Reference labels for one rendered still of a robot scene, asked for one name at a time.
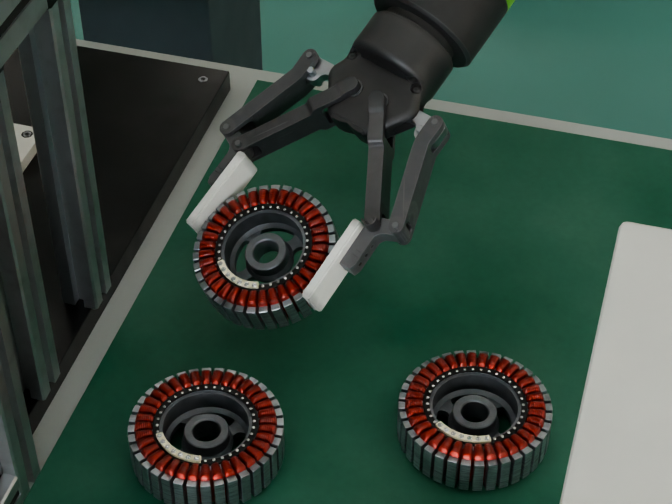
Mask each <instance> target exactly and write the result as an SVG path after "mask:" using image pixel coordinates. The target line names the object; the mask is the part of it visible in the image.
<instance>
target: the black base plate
mask: <svg viewBox="0 0 672 504"><path fill-rule="evenodd" d="M77 52H78V59H79V66H80V72H81V79H82V86H83V93H84V100H85V107H86V114H87V121H88V128H89V135H90V142H91V149H92V156H93V163H94V169H95V176H96V183H97V190H98V197H99V204H100V211H101V218H102V225H103V232H104V239H105V246H106V253H107V259H108V266H109V273H110V280H111V287H110V289H109V291H108V292H107V294H106V293H102V298H103V301H102V303H101V304H100V306H99V308H98V309H91V308H87V307H84V301H83V299H79V300H78V301H77V303H76V305H72V304H67V303H64V302H63V298H62V292H61V286H60V281H59V275H58V269H57V264H56V258H55V252H54V247H53V241H52V235H51V230H50V224H49V219H48V213H47V207H46V202H45V196H44V190H43V185H42V179H41V173H40V168H39V162H38V156H37V153H36V155H35V156H34V157H33V159H32V160H31V162H30V163H29V165H28V166H27V167H26V169H25V170H24V172H23V177H24V183H25V188H26V193H27V199H28V204H29V209H30V215H31V220H32V225H33V231H34V236H35V241H36V247H37V252H38V257H39V263H40V268H41V273H42V279H43V284H44V289H45V295H46V300H47V305H48V311H49V316H50V321H51V326H52V332H53V337H54V342H55V348H56V353H57V358H58V364H59V369H60V375H59V377H58V379H57V381H56V382H55V383H54V382H49V384H50V389H51V391H50V393H49V394H48V396H47V398H46V400H43V401H42V400H37V399H33V398H31V396H30V391H29V389H25V390H24V392H23V394H24V399H25V403H26V408H27V413H28V417H29V422H30V426H31V431H32V435H33V433H34V432H35V430H36V428H37V426H38V425H39V423H40V421H41V419H42V418H43V416H44V414H45V412H46V411H47V409H48V407H49V405H50V404H51V402H52V400H53V399H54V397H55V395H56V393H57V392H58V390H59V388H60V386H61V385H62V383H63V381H64V379H65V378H66V376H67V374H68V372H69V371H70V369H71V367H72V365H73V364H74V362H75V360H76V358H77V357H78V355H79V353H80V351H81V350H82V348H83V346H84V344H85V343H86V341H87V339H88V337H89V336H90V334H91V332H92V330H93V329H94V327H95V325H96V323H97V322H98V320H99V318H100V316H101V315H102V313H103V311H104V309H105V308H106V306H107V304H108V302H109V301H110V299H111V297H112V295H113V294H114V292H115V290H116V288H117V287H118V285H119V283H120V281H121V280H122V278H123V276H124V274H125V273H126V271H127V269H128V267H129V266H130V264H131V262H132V260H133V259H134V257H135V255H136V254H137V252H138V250H139V248H140V247H141V245H142V243H143V241H144V240H145V238H146V236H147V234H148V233H149V231H150V229H151V227H152V226H153V224H154V222H155V220H156V219H157V217H158V215H159V213H160V212H161V210H162V208H163V206H164V205H165V203H166V201H167V199H168V198H169V196H170V194H171V192H172V191H173V189H174V187H175V185H176V184H177V182H178V180H179V178H180V177H181V175H182V173H183V171H184V170H185V168H186V166H187V164H188V163H189V161H190V159H191V157H192V156H193V154H194V152H195V150H196V149H197V147H198V145H199V143H200V142H201V140H202V138H203V136H204V135H205V133H206V131H207V129H208V128H209V126H210V124H211V122H212V121H213V119H214V117H215V116H216V114H217V112H218V110H219V109H220V107H221V105H222V103H223V102H224V100H225V98H226V96H227V95H228V93H229V91H230V74H229V71H224V70H218V69H212V68H206V67H200V66H194V65H188V64H183V63H177V62H171V61H165V60H159V59H153V58H147V57H141V56H135V55H129V54H124V53H118V52H112V51H106V50H100V49H94V48H88V47H82V46H77ZM3 71H4V76H5V81H6V87H7V92H8V97H9V103H10V108H11V113H12V119H13V123H15V124H20V125H26V126H31V127H32V123H31V117H30V111H29V106H28V100H27V94H26V89H25V83H24V77H23V72H22V66H21V60H20V55H19V49H18V47H17V49H16V50H15V51H14V52H13V54H12V55H11V56H10V58H9V59H8V60H7V61H6V63H5V64H4V69H3Z"/></svg>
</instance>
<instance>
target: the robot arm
mask: <svg viewBox="0 0 672 504"><path fill-rule="evenodd" d="M514 1H515V0H374V5H375V8H376V10H377V12H376V13H375V14H374V15H373V16H372V18H371V19H370V21H369V22H368V23H367V25H366V26H365V27H364V29H363V30H362V32H361V33H360V34H359V36H358V37H357V38H356V40H355V41H354V43H353V45H352V47H351V50H350V52H349V54H348V56H347V57H346V58H345V59H344V60H342V61H341V62H339V63H337V64H336V65H333V64H332V63H330V62H328V61H326V60H324V59H322V58H320V57H319V55H318V54H317V52H316V51H315V50H314V49H307V50H306V51H305V52H304V53H303V54H302V56H301V57H300V58H299V60H298V61H297V62H296V64H295V65H294V67H293V68H292V69H291V70H290V71H289V72H287V73H286V74H285V75H283V76H282V77H281V78H279V79H278V80H277V81H276V82H274V83H273V84H272V85H270V86H269V87H268V88H266V89H265V90H264V91H263V92H261V93H260V94H259V95H257V96H256V97H255V98H253V99H252V100H251V101H250V102H248V103H247V104H246V105H244V106H243V107H242V108H240V109H239V110H238V111H237V112H235V113H234V114H233V115H231V116H230V117H229V118H227V119H226V120H225V121H223V122H222V123H221V125H220V132H221V133H222V134H223V135H224V137H225V138H226V140H227V141H228V143H229V146H230V147H229V151H228V153H227V154H226V155H225V157H224V158H223V159H222V161H221V162H220V163H219V165H218V166H217V167H216V169H215V170H214V171H213V172H212V174H211V175H210V177H209V180H208V183H209V184H210V186H211V188H210V189H209V191H208V192H207V193H206V195H205V196H204V197H203V199H202V200H201V201H200V203H199V204H198V205H197V206H196V208H195V209H194V210H193V212H192V213H191V214H190V216H189V217H188V218H187V220H186V221H187V222H186V223H187V224H188V225H189V226H190V227H191V228H192V229H193V230H194V231H195V232H196V233H197V234H198V233H199V231H203V230H202V229H201V227H202V225H203V223H204V222H205V221H208V222H210V221H209V220H208V217H209V216H210V215H211V214H212V212H213V211H214V212H215V213H218V212H217V210H216V208H217V207H218V206H219V205H220V204H222V203H223V204H224V205H225V206H227V207H228V205H227V203H226V202H225V201H226V200H227V199H229V198H230V197H232V196H233V197H234V199H237V196H236V194H238V193H240V192H242V191H243V189H244V188H245V187H246V185H247V184H248V183H249V182H250V180H251V179H252V178H253V176H254V175H255V174H256V172H257V171H258V170H257V168H256V166H255V165H254V164H253V162H254V161H256V160H258V159H260V158H262V157H264V156H266V155H268V154H271V153H273V152H275V151H277V150H279V149H281V148H283V147H285V146H287V145H289V144H291V143H293V142H295V141H297V140H299V139H301V138H304V137H306V136H308V135H310V134H312V133H314V132H316V131H318V130H321V129H323V130H327V129H330V128H332V127H334V126H337V127H338V128H339V129H341V130H342V131H344V132H347V133H351V134H355V135H356V136H357V137H358V138H359V139H360V140H361V141H362V142H364V143H366V144H368V164H367V180H366V196H365V212H364V220H363V218H361V221H362V223H363V224H364V226H363V224H362V223H361V222H360V221H359V220H357V219H353V220H352V221H351V223H350V224H349V226H348V227H347V229H346V230H345V232H344V233H343V234H342V236H341V237H340V239H339V240H338V242H337V243H336V245H335V246H334V248H333V249H332V251H331V252H330V253H329V255H328V256H327V258H326V259H325V261H324V262H323V264H322V265H321V267H320V268H319V269H318V271H317V272H316V274H315V275H314V277H313V278H312V280H311V281H310V283H309V284H308V286H307V287H306V288H305V290H304V291H303V293H302V297H303V298H304V299H305V300H306V301H307V302H308V303H309V304H310V305H311V306H312V307H313V308H314V309H315V310H317V311H318V312H320V311H322V310H323V308H324V307H325V305H326V304H327V302H328V301H329V299H330V298H331V296H332V295H333V293H334V292H335V290H336V289H337V287H338V286H339V285H340V283H341V282H342V280H343V279H344V277H345V276H346V274H347V273H348V272H349V273H351V274H353V275H354V276H355V275H356V274H358V273H359V272H360V271H361V270H362V268H363V267H364V265H365V264H366V263H367V261H368V260H369V258H370V257H371V255H372V254H373V252H374V251H375V249H376V248H377V246H378V245H379V244H380V243H381V242H384V241H393V242H398V243H399V244H400V245H407V244H408V243H409V242H410V241H411V239H412V236H413V233H414V230H415V226H416V223H417V220H418V216H419V213H420V210H421V206H422V203H423V200H424V196H425V193H426V190H427V186H428V183H429V180H430V176H431V173H432V170H433V166H434V163H435V160H436V157H437V155H438V154H439V153H440V151H441V150H442V149H443V147H444V146H445V144H446V143H447V142H448V140H449V138H450V133H449V130H448V129H447V127H446V125H445V123H444V121H443V119H442V117H440V116H438V115H434V116H429V115H427V114H425V113H424V112H423V110H424V107H425V104H426V103H427V102H428V101H430V100H431V99H432V98H433V96H434V95H435V94H436V92H437V91H438V89H439V88H440V87H441V85H442V84H443V82H444V81H445V80H446V78H447V77H448V75H449V74H450V73H451V71H452V70H453V67H456V68H461V67H467V66H468V65H470V63H471V62H472V60H473V59H474V58H475V56H476V55H477V53H478V52H479V51H480V49H481V48H482V46H483V45H484V44H485V42H486V41H487V39H488V38H489V37H490V35H491V34H492V32H493V31H494V30H495V28H496V27H497V25H498V24H499V22H500V21H501V20H502V18H503V17H504V15H505V14H506V13H507V11H508V10H509V8H510V7H511V6H512V4H513V3H514ZM326 80H328V89H326V90H324V91H322V92H320V93H318V94H316V95H314V96H312V97H310V98H309V99H308V100H307V102H306V103H305V104H304V105H302V106H300V107H298V108H296V109H293V110H291V111H289V112H287V113H285V114H283V113H284V112H285V111H287V110H288V109H289V108H291V107H292V106H293V105H295V104H296V103H297V102H298V101H300V100H301V99H302V98H304V97H305V96H306V95H307V94H308V93H309V92H310V91H311V90H312V89H313V88H314V87H315V86H317V87H320V86H322V85H323V82H324V81H326ZM327 107H328V111H324V109H325V108H327ZM282 114H283V115H282ZM280 115H281V116H280ZM415 126H416V128H415V131H414V136H415V140H414V143H413V145H412V148H411V151H410V155H409V158H408V161H407V164H406V168H405V171H404V174H403V177H402V181H401V184H400V187H399V190H398V194H397V197H396V200H395V203H394V207H393V210H392V213H391V216H390V219H389V210H390V192H391V174H392V160H393V159H394V155H395V137H396V135H397V134H400V133H402V132H404V131H407V130H409V129H411V128H413V127H415ZM228 208H229V207H228Z"/></svg>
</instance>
